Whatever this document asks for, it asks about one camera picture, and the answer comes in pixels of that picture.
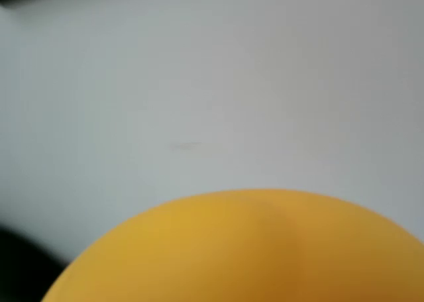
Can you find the yellow rubber duck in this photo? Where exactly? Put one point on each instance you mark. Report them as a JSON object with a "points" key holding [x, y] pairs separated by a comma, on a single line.
{"points": [[248, 249]]}

